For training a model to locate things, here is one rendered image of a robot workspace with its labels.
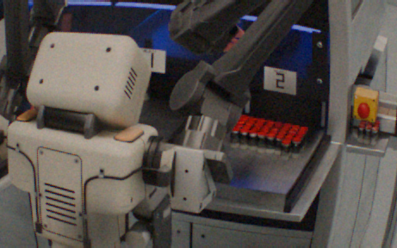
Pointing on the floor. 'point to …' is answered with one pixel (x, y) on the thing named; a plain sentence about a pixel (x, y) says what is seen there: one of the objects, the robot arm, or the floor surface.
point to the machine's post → (336, 120)
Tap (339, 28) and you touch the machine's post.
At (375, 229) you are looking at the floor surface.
